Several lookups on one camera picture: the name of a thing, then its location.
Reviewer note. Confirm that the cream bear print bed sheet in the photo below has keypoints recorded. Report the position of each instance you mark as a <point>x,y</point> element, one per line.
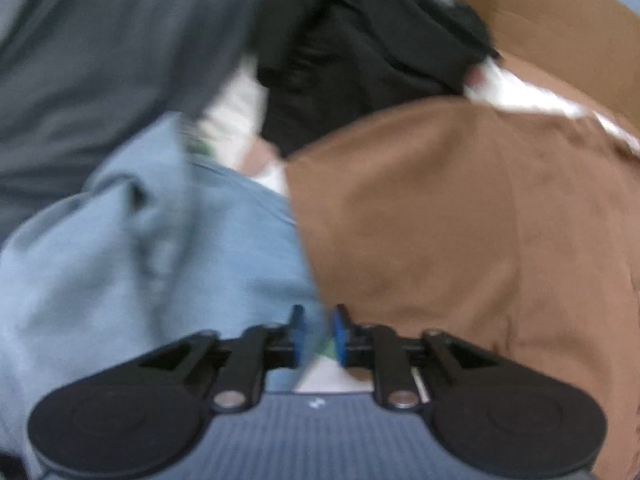
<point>525,97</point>

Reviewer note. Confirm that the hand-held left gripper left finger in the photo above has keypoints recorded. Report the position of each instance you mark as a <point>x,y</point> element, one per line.
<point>298,335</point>

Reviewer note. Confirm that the grey garment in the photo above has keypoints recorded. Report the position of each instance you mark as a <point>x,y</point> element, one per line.
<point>100,60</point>

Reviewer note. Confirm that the grey-blue garment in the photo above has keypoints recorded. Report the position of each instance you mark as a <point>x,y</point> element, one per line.
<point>150,260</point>

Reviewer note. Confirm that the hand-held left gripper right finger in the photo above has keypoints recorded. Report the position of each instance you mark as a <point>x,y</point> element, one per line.
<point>340,335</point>

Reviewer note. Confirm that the brown printed t-shirt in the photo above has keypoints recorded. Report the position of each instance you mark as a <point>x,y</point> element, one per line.
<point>450,235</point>

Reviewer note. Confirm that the flattened cardboard sheet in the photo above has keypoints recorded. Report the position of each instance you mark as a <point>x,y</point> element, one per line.
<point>550,25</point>

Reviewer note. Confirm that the crumpled black garment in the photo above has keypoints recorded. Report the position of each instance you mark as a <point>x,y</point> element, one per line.
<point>350,70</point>

